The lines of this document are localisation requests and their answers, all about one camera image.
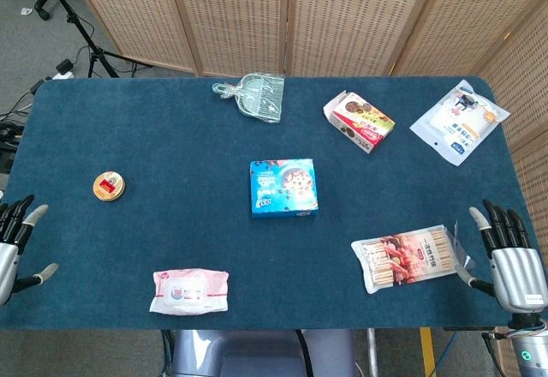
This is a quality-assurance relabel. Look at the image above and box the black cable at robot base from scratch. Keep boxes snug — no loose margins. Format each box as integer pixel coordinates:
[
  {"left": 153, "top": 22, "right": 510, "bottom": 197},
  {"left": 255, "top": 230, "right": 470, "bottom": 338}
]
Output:
[{"left": 294, "top": 329, "right": 312, "bottom": 377}]

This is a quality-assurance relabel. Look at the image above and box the blue table mat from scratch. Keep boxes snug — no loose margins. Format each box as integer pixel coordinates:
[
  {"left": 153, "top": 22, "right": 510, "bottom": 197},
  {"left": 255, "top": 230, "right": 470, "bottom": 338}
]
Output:
[{"left": 0, "top": 76, "right": 539, "bottom": 332}]

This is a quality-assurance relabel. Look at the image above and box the blue cookie box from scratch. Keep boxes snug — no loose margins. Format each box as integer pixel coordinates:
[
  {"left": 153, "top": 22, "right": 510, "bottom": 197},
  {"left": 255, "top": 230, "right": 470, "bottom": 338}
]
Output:
[{"left": 249, "top": 158, "right": 320, "bottom": 219}]

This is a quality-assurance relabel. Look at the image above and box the blue cable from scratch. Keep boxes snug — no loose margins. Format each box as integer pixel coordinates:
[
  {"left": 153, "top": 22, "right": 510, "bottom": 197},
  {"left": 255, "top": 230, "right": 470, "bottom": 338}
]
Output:
[{"left": 439, "top": 331, "right": 460, "bottom": 377}]

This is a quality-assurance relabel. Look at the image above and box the white red cookie box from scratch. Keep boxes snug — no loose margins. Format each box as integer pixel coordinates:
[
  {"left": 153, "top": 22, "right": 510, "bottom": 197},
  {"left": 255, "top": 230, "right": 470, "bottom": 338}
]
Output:
[{"left": 322, "top": 90, "right": 396, "bottom": 154}]

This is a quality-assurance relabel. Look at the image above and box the white power strip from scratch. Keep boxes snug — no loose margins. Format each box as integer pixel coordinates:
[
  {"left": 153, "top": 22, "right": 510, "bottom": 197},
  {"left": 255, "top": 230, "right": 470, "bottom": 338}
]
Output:
[{"left": 45, "top": 59, "right": 76, "bottom": 81}]

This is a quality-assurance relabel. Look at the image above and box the clear packaged dustpan brush set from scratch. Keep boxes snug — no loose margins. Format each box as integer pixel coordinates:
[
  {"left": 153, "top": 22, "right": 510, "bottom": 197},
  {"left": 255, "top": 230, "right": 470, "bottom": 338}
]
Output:
[{"left": 211, "top": 73, "right": 286, "bottom": 124}]

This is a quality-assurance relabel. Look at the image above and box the white resealable pouch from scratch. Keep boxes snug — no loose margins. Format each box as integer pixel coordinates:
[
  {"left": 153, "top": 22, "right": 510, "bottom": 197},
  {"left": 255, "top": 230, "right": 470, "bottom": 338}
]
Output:
[{"left": 408, "top": 78, "right": 512, "bottom": 168}]

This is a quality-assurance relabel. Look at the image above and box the black tripod stand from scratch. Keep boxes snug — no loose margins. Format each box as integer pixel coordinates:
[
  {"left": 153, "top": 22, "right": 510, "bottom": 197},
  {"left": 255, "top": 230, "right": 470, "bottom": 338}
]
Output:
[{"left": 36, "top": 0, "right": 153, "bottom": 79}]

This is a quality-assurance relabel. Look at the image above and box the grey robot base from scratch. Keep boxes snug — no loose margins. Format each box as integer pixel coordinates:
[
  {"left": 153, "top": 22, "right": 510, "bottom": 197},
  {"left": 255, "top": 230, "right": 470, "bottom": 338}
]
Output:
[{"left": 170, "top": 329, "right": 357, "bottom": 377}]

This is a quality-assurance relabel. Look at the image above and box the woven folding screen panel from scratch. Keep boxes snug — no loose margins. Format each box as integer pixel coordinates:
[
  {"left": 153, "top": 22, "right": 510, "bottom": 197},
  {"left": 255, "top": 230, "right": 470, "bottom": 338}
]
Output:
[
  {"left": 391, "top": 0, "right": 548, "bottom": 79},
  {"left": 164, "top": 0, "right": 293, "bottom": 78},
  {"left": 474, "top": 3, "right": 548, "bottom": 377},
  {"left": 285, "top": 0, "right": 438, "bottom": 78},
  {"left": 63, "top": 0, "right": 199, "bottom": 75}
]

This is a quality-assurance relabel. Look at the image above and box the yellow floor tape strip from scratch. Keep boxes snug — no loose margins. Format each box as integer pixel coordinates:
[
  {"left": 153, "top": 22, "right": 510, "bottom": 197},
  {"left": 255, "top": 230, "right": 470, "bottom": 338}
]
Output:
[{"left": 419, "top": 327, "right": 437, "bottom": 377}]

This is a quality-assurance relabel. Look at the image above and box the bamboo skewers plastic pack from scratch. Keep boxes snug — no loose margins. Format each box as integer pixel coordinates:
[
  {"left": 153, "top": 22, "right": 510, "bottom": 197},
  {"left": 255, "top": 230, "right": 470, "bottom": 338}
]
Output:
[{"left": 350, "top": 221, "right": 476, "bottom": 296}]

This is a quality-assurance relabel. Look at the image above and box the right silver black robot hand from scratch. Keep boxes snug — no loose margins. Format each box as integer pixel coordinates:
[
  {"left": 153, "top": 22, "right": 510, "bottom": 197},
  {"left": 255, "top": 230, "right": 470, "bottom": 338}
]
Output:
[{"left": 462, "top": 199, "right": 548, "bottom": 314}]

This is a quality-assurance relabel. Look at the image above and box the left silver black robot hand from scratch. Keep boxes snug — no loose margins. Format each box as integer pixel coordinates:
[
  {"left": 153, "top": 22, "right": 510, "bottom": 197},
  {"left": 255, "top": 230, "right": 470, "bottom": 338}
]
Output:
[{"left": 0, "top": 194, "right": 60, "bottom": 308}]

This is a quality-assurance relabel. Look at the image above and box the metal table leg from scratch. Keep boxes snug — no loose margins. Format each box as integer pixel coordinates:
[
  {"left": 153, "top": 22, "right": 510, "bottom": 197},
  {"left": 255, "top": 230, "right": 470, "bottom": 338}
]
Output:
[{"left": 365, "top": 328, "right": 381, "bottom": 377}]

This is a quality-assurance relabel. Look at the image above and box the pink white wet wipes pack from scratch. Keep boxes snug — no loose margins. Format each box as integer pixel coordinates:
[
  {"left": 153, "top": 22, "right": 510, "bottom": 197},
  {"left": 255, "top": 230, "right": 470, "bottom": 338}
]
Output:
[{"left": 148, "top": 267, "right": 230, "bottom": 316}]

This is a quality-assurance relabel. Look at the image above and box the small round yellow tin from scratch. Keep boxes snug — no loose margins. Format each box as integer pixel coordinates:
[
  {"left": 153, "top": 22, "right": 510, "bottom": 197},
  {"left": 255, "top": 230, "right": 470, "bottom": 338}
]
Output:
[{"left": 92, "top": 171, "right": 127, "bottom": 203}]

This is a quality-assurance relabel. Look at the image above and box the black floor cable bundle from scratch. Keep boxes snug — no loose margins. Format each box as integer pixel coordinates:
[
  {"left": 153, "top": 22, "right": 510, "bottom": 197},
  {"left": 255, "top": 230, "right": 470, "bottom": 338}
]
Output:
[{"left": 0, "top": 80, "right": 46, "bottom": 175}]

